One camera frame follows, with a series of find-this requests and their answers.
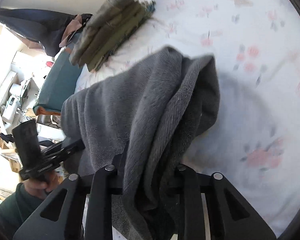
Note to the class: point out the white floral bed sheet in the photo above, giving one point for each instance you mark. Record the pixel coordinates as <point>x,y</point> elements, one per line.
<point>255,142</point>

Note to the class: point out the dark navy hanging garment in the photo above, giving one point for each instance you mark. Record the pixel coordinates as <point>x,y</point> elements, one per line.
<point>49,29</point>

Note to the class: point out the dark green sleeve forearm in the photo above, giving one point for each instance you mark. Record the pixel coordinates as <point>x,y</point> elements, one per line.
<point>17,208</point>

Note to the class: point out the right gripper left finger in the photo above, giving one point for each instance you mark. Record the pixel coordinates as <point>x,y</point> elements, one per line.
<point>80,208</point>

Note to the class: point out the folded camouflage pants stack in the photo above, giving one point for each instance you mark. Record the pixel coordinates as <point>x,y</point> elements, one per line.
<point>113,23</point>

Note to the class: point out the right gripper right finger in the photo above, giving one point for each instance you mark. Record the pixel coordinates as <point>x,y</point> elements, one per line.
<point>210,207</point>

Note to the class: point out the person left hand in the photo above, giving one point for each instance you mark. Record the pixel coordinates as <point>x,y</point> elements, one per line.
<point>41,189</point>

